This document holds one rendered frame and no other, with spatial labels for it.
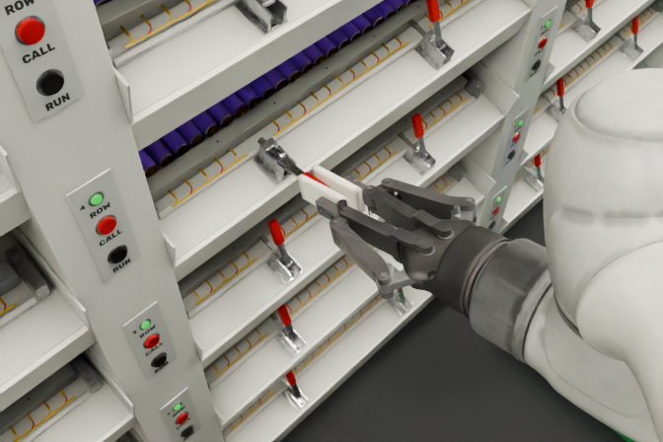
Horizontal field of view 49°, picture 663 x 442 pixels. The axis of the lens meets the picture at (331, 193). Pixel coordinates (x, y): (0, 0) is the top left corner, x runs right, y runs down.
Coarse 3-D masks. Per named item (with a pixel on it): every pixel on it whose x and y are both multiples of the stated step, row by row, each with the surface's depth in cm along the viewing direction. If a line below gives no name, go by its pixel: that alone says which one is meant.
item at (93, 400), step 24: (72, 360) 83; (96, 360) 81; (48, 384) 81; (72, 384) 84; (96, 384) 82; (24, 408) 80; (48, 408) 81; (72, 408) 82; (96, 408) 83; (120, 408) 84; (0, 432) 79; (24, 432) 81; (48, 432) 81; (72, 432) 82; (96, 432) 82; (120, 432) 85
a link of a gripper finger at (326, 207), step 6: (318, 198) 73; (324, 198) 73; (318, 204) 72; (324, 204) 72; (330, 204) 72; (318, 210) 73; (324, 210) 72; (330, 210) 71; (336, 210) 71; (324, 216) 73; (330, 216) 72; (336, 216) 70
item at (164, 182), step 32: (416, 0) 93; (448, 0) 97; (384, 32) 89; (320, 64) 85; (352, 64) 88; (288, 96) 82; (224, 128) 78; (256, 128) 81; (192, 160) 76; (160, 192) 74; (192, 192) 76
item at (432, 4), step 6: (426, 0) 87; (432, 0) 86; (432, 6) 87; (438, 6) 87; (432, 12) 87; (438, 12) 88; (432, 18) 88; (438, 18) 88; (432, 24) 88; (438, 24) 89; (438, 30) 89; (438, 36) 89; (432, 42) 91; (438, 42) 90
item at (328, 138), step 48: (528, 0) 99; (384, 48) 91; (480, 48) 95; (384, 96) 88; (240, 144) 81; (288, 144) 82; (336, 144) 83; (240, 192) 78; (288, 192) 81; (192, 240) 74
